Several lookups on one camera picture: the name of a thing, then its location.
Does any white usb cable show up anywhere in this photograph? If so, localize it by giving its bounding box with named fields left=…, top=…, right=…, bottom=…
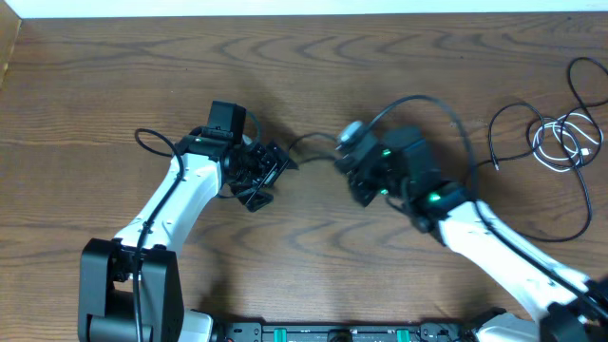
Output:
left=531, top=112, right=604, bottom=173

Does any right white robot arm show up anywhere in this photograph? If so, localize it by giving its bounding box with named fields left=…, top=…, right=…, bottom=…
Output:
left=334, top=122, right=607, bottom=341

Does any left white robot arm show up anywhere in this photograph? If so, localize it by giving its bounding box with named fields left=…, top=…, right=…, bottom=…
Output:
left=77, top=101, right=297, bottom=341

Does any cardboard box edge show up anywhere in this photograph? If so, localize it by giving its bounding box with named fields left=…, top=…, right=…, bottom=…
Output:
left=0, top=0, right=22, bottom=84

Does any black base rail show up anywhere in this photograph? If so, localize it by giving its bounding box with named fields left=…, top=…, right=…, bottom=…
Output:
left=209, top=321, right=476, bottom=342

